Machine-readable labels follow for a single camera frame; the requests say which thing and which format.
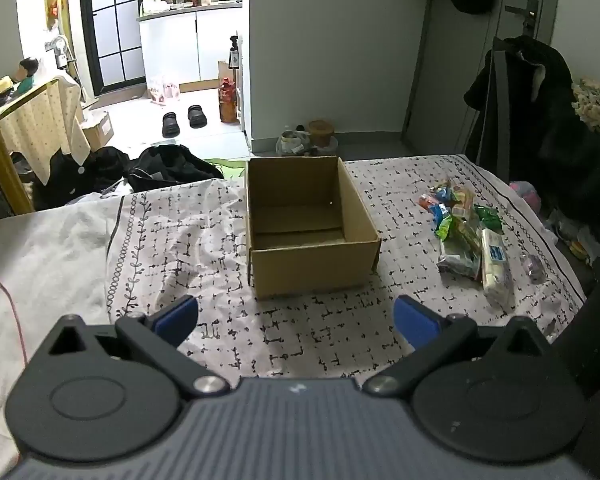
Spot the white blue snack packet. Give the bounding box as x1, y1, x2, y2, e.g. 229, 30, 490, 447
480, 227, 516, 307

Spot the black clothes heap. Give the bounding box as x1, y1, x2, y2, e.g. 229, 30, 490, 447
47, 146, 131, 208

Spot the thin red cable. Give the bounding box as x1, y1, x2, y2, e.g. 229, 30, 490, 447
0, 267, 28, 361

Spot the white kitchen cabinet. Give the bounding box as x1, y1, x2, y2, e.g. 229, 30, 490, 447
136, 2, 244, 93

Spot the tied plastic trash bag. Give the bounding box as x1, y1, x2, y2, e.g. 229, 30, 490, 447
276, 130, 312, 156

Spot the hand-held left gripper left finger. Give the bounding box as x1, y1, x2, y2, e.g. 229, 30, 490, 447
45, 294, 231, 401

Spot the black coat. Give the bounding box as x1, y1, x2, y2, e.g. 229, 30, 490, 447
464, 35, 600, 221

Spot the low cardboard floor box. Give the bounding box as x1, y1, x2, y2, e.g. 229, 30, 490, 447
82, 111, 115, 150

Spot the small white fan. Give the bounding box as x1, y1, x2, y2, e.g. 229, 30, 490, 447
47, 36, 76, 68

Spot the silver snack packet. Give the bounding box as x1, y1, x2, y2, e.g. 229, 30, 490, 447
436, 237, 482, 280

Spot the brown round bowl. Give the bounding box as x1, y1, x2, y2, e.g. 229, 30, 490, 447
307, 120, 336, 148

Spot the patterned bed sheet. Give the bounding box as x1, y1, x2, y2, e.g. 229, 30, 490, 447
105, 154, 588, 381

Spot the red plastic jug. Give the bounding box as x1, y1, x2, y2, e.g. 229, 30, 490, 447
218, 77, 238, 123

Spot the dotted cream tablecloth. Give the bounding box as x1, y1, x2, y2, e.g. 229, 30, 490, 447
0, 76, 92, 186

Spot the grey room door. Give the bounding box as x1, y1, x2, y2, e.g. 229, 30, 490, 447
401, 0, 561, 156

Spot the metal door handle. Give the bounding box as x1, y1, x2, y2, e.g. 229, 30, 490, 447
505, 0, 538, 36

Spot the dark-haired doll figure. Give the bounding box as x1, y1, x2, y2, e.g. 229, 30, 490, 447
11, 57, 40, 93

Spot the black framed glass door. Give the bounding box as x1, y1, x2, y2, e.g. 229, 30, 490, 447
78, 0, 146, 97

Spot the pink plastic pack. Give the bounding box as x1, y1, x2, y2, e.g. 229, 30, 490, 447
147, 76, 182, 105

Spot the pink plush toy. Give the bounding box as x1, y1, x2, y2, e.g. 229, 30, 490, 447
509, 180, 541, 208

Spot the clear plastic wrapper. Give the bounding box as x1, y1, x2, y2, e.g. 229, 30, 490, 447
520, 252, 548, 283

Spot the black duffel bag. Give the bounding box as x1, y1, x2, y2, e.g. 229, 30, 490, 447
125, 144, 226, 193

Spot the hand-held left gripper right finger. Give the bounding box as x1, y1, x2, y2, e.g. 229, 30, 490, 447
362, 294, 553, 401

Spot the cream knitted throw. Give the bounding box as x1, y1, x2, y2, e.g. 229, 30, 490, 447
571, 77, 600, 148

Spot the green floor mat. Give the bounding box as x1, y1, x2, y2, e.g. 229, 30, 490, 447
202, 156, 248, 178

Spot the white duvet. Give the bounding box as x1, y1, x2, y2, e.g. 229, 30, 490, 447
0, 195, 131, 480

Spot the pile of colourful snack packets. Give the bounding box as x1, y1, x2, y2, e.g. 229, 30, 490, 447
417, 177, 506, 261

